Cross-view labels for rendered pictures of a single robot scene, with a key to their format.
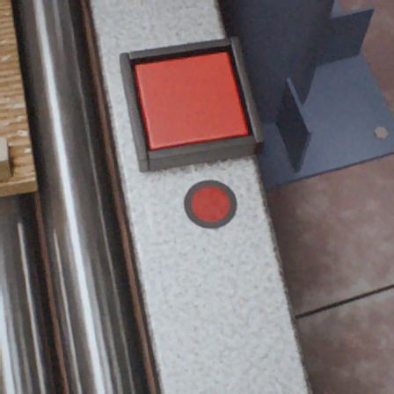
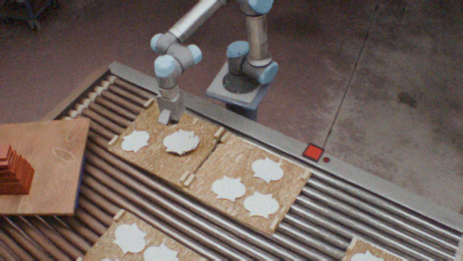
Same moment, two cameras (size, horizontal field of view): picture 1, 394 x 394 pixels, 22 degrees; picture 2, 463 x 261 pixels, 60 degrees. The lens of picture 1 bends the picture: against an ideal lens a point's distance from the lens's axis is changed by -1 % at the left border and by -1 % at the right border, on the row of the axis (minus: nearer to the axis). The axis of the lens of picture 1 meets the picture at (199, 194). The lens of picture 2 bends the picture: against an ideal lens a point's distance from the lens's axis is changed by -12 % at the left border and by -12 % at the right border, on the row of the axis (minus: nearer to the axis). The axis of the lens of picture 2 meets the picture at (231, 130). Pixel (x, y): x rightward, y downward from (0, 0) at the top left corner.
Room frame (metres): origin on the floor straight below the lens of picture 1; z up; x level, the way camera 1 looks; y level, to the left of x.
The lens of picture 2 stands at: (-0.40, 1.02, 2.43)
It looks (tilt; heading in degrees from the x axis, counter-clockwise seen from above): 49 degrees down; 322
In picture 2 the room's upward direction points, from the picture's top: 3 degrees counter-clockwise
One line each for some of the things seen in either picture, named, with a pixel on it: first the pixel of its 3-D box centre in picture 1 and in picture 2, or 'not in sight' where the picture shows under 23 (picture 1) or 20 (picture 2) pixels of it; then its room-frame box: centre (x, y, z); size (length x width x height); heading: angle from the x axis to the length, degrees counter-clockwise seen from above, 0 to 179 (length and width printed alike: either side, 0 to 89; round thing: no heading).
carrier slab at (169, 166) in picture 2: not in sight; (165, 140); (0.79, 0.45, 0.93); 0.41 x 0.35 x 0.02; 19
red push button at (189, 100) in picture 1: (190, 104); (312, 153); (0.31, 0.01, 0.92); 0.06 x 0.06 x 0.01; 17
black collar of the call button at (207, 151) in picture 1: (190, 102); (313, 152); (0.31, 0.01, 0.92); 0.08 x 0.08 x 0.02; 17
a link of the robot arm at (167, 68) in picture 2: not in sight; (166, 71); (0.71, 0.42, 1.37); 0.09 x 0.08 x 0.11; 96
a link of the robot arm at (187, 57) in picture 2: not in sight; (183, 57); (0.74, 0.33, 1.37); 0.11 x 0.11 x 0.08; 6
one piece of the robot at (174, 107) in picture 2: not in sight; (167, 106); (0.71, 0.45, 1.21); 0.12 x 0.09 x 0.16; 115
